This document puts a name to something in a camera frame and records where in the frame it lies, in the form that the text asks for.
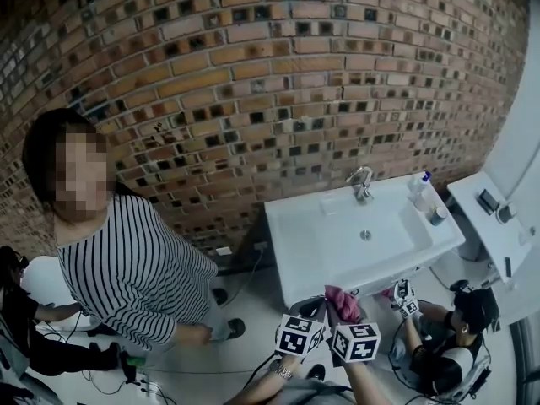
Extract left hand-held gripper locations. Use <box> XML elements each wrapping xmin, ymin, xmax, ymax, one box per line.
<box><xmin>276</xmin><ymin>295</ymin><xmax>328</xmax><ymax>358</ymax></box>

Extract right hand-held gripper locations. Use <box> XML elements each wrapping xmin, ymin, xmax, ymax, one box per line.
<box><xmin>328</xmin><ymin>321</ymin><xmax>383</xmax><ymax>363</ymax></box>

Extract chrome faucet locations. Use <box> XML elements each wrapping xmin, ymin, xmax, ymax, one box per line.
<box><xmin>345</xmin><ymin>165</ymin><xmax>375</xmax><ymax>205</ymax></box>

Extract person's right forearm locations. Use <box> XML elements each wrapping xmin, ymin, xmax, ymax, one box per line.
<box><xmin>337</xmin><ymin>354</ymin><xmax>396</xmax><ymax>405</ymax></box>

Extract person's left forearm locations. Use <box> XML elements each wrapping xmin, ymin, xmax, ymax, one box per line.
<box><xmin>227</xmin><ymin>350</ymin><xmax>307</xmax><ymax>405</ymax></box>

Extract silver wristwatch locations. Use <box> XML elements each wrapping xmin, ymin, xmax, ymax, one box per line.
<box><xmin>269</xmin><ymin>359</ymin><xmax>294</xmax><ymax>381</ymax></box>

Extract person's grey clothing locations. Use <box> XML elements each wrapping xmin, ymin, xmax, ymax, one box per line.
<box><xmin>269</xmin><ymin>377</ymin><xmax>355</xmax><ymax>405</ymax></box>

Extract white ceramic sink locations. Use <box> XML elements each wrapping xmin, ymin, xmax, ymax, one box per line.
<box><xmin>264</xmin><ymin>173</ymin><xmax>467</xmax><ymax>307</ymax></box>

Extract dark jar pale lid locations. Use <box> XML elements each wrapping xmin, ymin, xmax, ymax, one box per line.
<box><xmin>429</xmin><ymin>205</ymin><xmax>449</xmax><ymax>227</ymax></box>

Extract white pump bottle blue top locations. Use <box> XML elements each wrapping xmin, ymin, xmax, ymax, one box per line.
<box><xmin>408</xmin><ymin>170</ymin><xmax>432</xmax><ymax>197</ymax></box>

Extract white shelf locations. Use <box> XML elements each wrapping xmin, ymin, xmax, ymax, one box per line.
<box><xmin>446</xmin><ymin>170</ymin><xmax>533</xmax><ymax>286</ymax></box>

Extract black box device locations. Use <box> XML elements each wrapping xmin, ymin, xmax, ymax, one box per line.
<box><xmin>478</xmin><ymin>188</ymin><xmax>500</xmax><ymax>215</ymax></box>

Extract thin power cable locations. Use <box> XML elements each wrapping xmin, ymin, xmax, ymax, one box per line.
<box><xmin>219</xmin><ymin>242</ymin><xmax>267</xmax><ymax>307</ymax></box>

